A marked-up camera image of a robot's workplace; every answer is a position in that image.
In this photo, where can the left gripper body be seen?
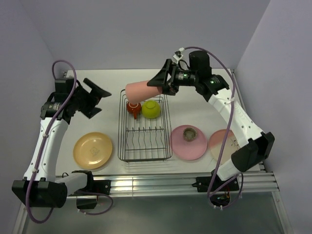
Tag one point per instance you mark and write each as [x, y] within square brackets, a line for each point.
[84, 101]

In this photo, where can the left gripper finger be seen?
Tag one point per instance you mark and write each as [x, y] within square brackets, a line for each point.
[96, 91]
[91, 113]

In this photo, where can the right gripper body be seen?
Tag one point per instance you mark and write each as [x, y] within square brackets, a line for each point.
[182, 78]

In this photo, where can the pink plastic cup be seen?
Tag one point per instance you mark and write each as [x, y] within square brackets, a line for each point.
[140, 91]

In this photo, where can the yellow-green bowl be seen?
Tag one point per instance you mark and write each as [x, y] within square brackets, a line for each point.
[151, 109]

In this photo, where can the dark red teacup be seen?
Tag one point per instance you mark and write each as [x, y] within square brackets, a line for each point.
[133, 109]

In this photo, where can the small speckled ceramic cup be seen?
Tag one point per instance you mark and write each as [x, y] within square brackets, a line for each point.
[189, 134]

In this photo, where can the pink cream floral plate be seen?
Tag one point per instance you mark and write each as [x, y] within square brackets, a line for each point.
[215, 143]

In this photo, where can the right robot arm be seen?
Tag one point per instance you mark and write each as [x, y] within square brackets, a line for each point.
[255, 145]

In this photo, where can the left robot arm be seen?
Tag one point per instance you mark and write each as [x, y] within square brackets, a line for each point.
[39, 186]

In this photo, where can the orange plastic plate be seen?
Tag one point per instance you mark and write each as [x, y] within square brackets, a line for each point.
[92, 150]

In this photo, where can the pink plastic plate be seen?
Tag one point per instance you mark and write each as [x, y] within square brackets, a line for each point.
[188, 150]

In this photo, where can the wire dish rack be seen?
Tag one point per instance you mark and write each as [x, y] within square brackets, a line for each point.
[143, 139]

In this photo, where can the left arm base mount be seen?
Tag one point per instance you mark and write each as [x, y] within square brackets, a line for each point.
[97, 186]

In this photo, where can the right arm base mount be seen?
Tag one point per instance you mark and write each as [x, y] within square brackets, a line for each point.
[222, 193]

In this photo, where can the aluminium frame rail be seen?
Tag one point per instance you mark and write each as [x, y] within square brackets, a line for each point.
[179, 184]

